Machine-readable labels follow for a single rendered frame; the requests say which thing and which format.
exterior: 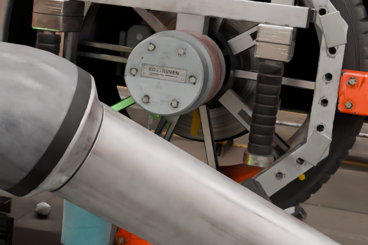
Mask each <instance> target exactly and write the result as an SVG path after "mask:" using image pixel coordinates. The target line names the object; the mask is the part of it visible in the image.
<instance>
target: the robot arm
mask: <svg viewBox="0 0 368 245"><path fill-rule="evenodd" d="M0 189H2V190H4V191H6V192H8V193H10V194H12V195H14V196H17V197H19V198H21V199H24V198H28V197H30V196H33V195H36V194H39V193H42V192H44V191H49V192H51V193H53V194H55V195H57V196H59V197H61V198H63V199H65V200H67V201H68V202H70V203H72V204H74V205H76V206H78V207H80V208H82V209H84V210H86V211H88V212H90V213H92V214H94V215H96V216H98V217H100V218H102V219H104V220H106V221H108V222H110V223H112V224H114V225H116V226H118V227H120V228H122V229H124V230H126V231H128V232H130V233H132V234H134V235H136V236H138V237H139V238H141V239H143V240H145V241H147V242H149V243H151V244H153V245H341V244H339V243H338V242H336V241H334V240H332V239H331V238H329V237H327V236H326V235H324V234H322V233H321V232H319V231H318V230H316V229H314V228H312V227H311V226H309V225H307V224H306V223H304V222H303V221H304V220H305V219H306V218H307V213H306V212H305V211H304V209H303V208H302V207H301V206H295V207H290V208H287V209H285V210H282V209H281V208H279V207H277V206H275V205H274V204H273V203H272V202H271V200H270V198H269V197H268V195H267V194H266V192H265V190H264V189H263V187H262V185H261V184H260V182H258V181H256V180H254V179H252V178H247V179H246V180H244V181H243V182H242V183H241V184H238V183H237V182H235V181H233V180H232V179H230V178H228V177H227V176H225V175H224V174H222V173H220V172H219V171H217V170H215V169H213V168H212V167H210V166H208V165H207V164H205V163H203V162H201V161H200V160H198V159H196V158H195V157H193V156H192V155H190V154H188V153H187V152H185V151H183V150H181V149H180V148H178V147H176V146H175V145H173V144H171V143H170V142H168V141H166V140H165V139H163V138H161V137H159V136H158V135H156V134H155V133H153V132H151V131H150V130H148V129H146V128H144V127H143V126H141V125H139V124H138V123H136V122H134V121H133V120H131V119H129V118H128V117H126V116H124V115H123V114H121V113H119V112H118V111H116V110H114V109H113V108H111V107H109V106H108V105H106V104H104V103H102V102H101V101H99V98H98V95H97V90H96V85H95V81H94V77H93V76H92V75H91V74H90V73H88V72H87V71H85V70H83V69H81V68H80V67H78V66H76V65H75V64H73V63H72V62H70V61H69V60H67V59H65V58H63V57H60V56H57V55H55V54H53V53H51V52H48V51H44V50H41V49H36V48H33V47H30V46H27V45H20V44H13V43H6V42H0Z"/></svg>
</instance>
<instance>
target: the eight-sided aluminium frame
mask: <svg viewBox="0 0 368 245"><path fill-rule="evenodd" d="M312 3H313V5H314V7H315V9H316V10H317V11H318V12H317V19H316V22H315V23H316V24H317V25H318V27H319V28H320V29H321V31H322V32H323V36H322V40H321V47H320V54H319V62H318V69H317V76H316V80H315V88H314V95H313V102H312V109H311V114H310V121H309V128H308V135H307V138H306V139H305V140H304V141H302V142H301V143H300V144H298V145H297V146H295V147H294V148H292V149H291V150H289V151H288V152H287V153H285V154H284V155H283V156H281V157H280V158H278V159H277V160H275V161H274V162H273V166H272V167H266V168H264V169H263V170H261V171H260V172H259V173H257V174H256V175H254V176H253V177H252V179H254V180H256V181H258V182H260V184H261V185H262V187H263V189H264V190H265V192H266V194H267V195H268V197H270V196H272V195H273V194H274V193H276V192H277V191H278V190H280V189H281V188H283V187H284V186H286V185H287V184H289V183H290V182H291V181H293V180H294V179H296V178H297V177H299V176H300V175H301V174H303V173H305V171H307V170H309V169H310V168H312V167H313V166H316V165H317V164H318V163H319V162H320V161H321V160H323V159H324V158H326V157H327V156H328V155H329V149H330V143H331V141H332V128H333V124H334V117H335V110H336V103H337V96H338V89H339V85H340V78H341V71H342V64H343V57H344V50H345V46H346V43H347V40H346V39H347V32H348V25H347V23H346V22H345V21H344V19H343V18H342V17H341V15H340V12H339V11H337V10H336V9H335V7H334V6H333V5H332V4H331V2H330V1H329V0H312ZM323 8H324V9H326V14H325V15H322V16H320V14H319V10H320V9H323ZM55 34H59V35H61V43H60V52H59V56H60V57H63V58H65V59H67V60H69V61H70V62H72V63H73V60H74V49H75V42H76V32H55ZM332 47H335V48H336V52H335V53H334V54H332V53H330V52H329V48H332ZM326 73H331V74H332V77H331V78H327V77H325V74H326ZM322 99H327V100H328V102H327V103H323V102H322V101H321V100H322ZM318 125H323V126H324V127H320V126H318ZM300 158H301V159H300Z"/></svg>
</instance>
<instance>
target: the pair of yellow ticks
mask: <svg viewBox="0 0 368 245"><path fill-rule="evenodd" d="M199 125H200V116H199V110H198V108H196V109H195V110H194V113H193V120H192V127H191V135H196V136H198V132H199Z"/></svg>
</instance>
